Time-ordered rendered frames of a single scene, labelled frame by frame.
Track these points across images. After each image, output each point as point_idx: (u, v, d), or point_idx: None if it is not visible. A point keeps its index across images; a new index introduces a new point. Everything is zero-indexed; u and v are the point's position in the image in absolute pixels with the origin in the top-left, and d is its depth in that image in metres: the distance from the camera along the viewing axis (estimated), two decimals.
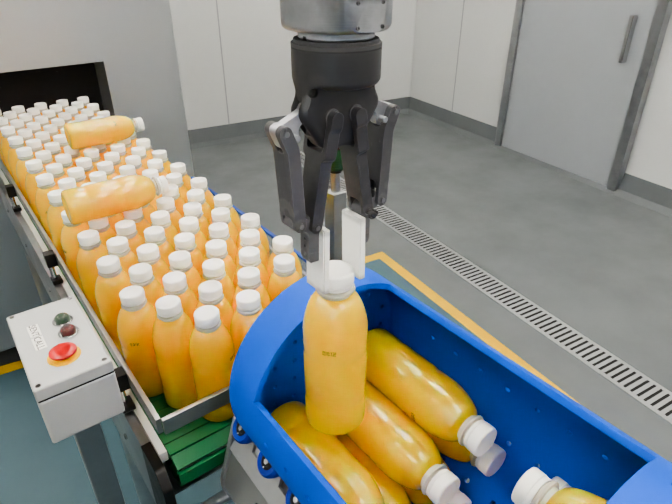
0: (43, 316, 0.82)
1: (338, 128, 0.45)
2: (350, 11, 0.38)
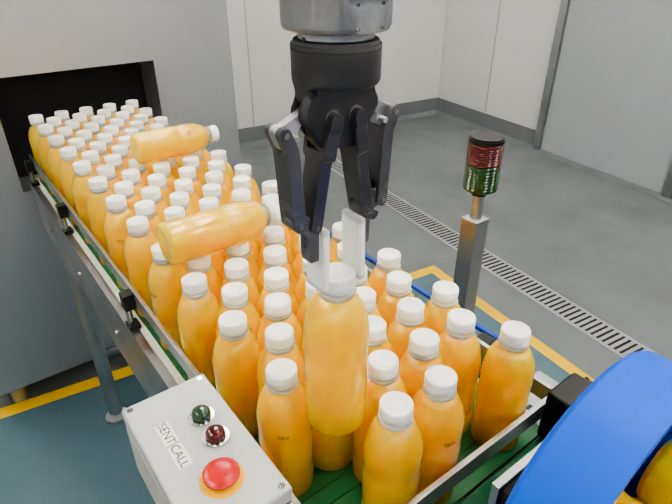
0: (173, 409, 0.59)
1: (338, 129, 0.44)
2: (350, 12, 0.38)
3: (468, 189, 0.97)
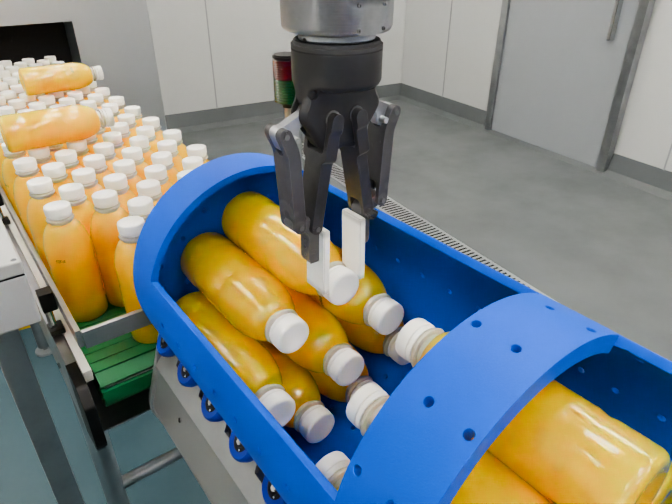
0: None
1: (338, 130, 0.44)
2: (351, 14, 0.38)
3: (276, 100, 1.15)
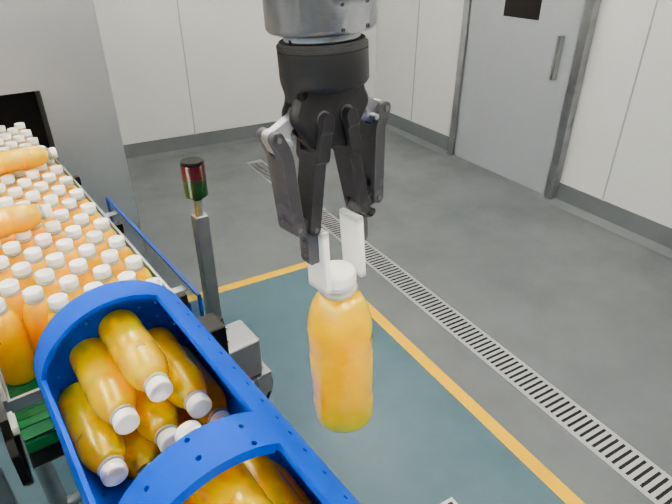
0: None
1: (330, 130, 0.44)
2: (334, 13, 0.38)
3: (185, 195, 1.43)
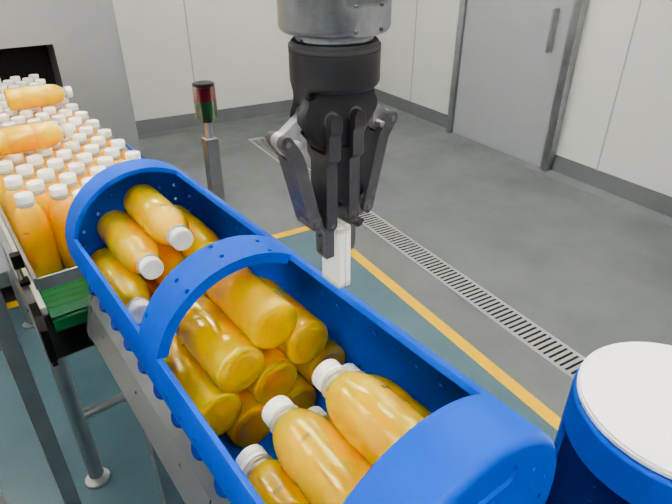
0: None
1: (338, 131, 0.44)
2: (348, 15, 0.38)
3: (196, 117, 1.52)
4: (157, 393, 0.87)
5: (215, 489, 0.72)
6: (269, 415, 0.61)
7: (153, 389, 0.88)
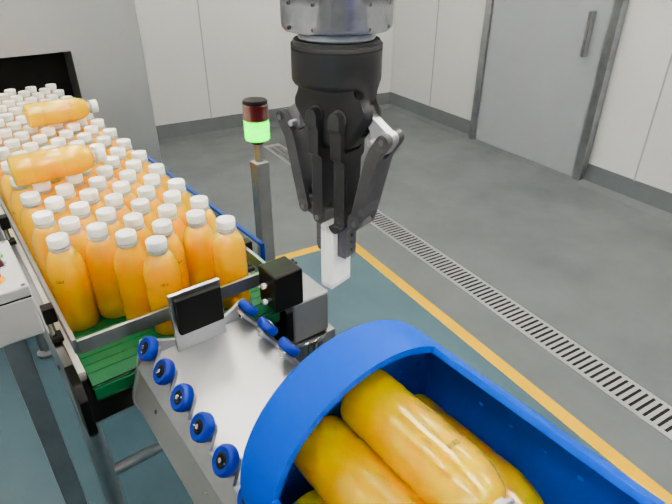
0: None
1: (312, 124, 0.46)
2: (283, 9, 0.40)
3: (246, 138, 1.33)
4: None
5: None
6: None
7: None
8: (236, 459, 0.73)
